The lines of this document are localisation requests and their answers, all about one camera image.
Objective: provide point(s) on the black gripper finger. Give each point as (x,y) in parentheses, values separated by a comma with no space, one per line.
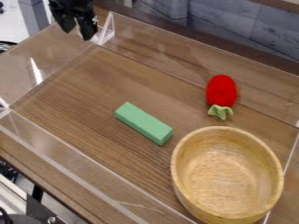
(65,20)
(89,26)

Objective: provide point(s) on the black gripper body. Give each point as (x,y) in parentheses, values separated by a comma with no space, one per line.
(73,7)

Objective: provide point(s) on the red plush strawberry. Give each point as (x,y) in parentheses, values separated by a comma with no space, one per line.
(222,95)

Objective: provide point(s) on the green rectangular block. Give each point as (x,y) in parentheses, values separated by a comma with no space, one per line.
(145,123)

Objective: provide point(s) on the wooden bowl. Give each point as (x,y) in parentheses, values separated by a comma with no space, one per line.
(228,176)

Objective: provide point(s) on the grey table leg post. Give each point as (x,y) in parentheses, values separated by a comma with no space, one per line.
(34,15)

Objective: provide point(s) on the clear acrylic tray wall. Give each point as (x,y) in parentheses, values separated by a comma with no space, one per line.
(62,87)

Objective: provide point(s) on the black equipment with cable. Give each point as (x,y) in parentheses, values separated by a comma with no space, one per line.
(26,211)

